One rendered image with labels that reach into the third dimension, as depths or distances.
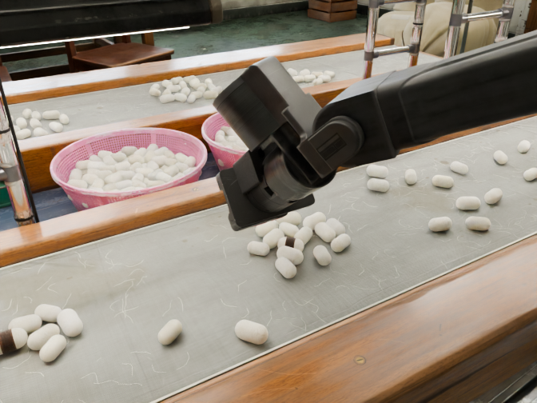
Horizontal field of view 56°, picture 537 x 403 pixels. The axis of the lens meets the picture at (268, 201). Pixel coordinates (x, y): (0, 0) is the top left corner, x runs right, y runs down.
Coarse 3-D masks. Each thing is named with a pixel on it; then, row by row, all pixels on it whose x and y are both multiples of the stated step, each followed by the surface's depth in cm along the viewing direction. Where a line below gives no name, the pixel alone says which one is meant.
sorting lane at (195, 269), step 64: (512, 128) 107; (320, 192) 83; (384, 192) 83; (448, 192) 83; (512, 192) 83; (64, 256) 68; (128, 256) 68; (192, 256) 68; (256, 256) 68; (384, 256) 68; (448, 256) 68; (0, 320) 57; (128, 320) 57; (192, 320) 57; (256, 320) 57; (320, 320) 57; (0, 384) 50; (64, 384) 50; (128, 384) 50; (192, 384) 49
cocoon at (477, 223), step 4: (472, 216) 73; (468, 220) 73; (472, 220) 72; (476, 220) 72; (480, 220) 72; (484, 220) 72; (488, 220) 72; (468, 224) 73; (472, 224) 72; (476, 224) 72; (480, 224) 72; (484, 224) 72; (488, 224) 72; (468, 228) 73; (472, 228) 73; (476, 228) 72; (480, 228) 72; (484, 228) 72; (488, 228) 72
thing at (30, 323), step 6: (18, 318) 55; (24, 318) 55; (30, 318) 55; (36, 318) 55; (12, 324) 54; (18, 324) 54; (24, 324) 54; (30, 324) 55; (36, 324) 55; (30, 330) 55; (36, 330) 55
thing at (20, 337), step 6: (12, 330) 53; (18, 330) 53; (24, 330) 54; (18, 336) 53; (24, 336) 53; (18, 342) 52; (24, 342) 53; (0, 348) 52; (18, 348) 53; (0, 354) 52
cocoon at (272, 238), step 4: (272, 232) 69; (276, 232) 69; (280, 232) 70; (268, 236) 68; (272, 236) 68; (276, 236) 69; (280, 236) 69; (264, 240) 68; (268, 240) 68; (272, 240) 68; (276, 240) 69; (268, 244) 68; (272, 244) 68; (276, 244) 69; (272, 248) 69
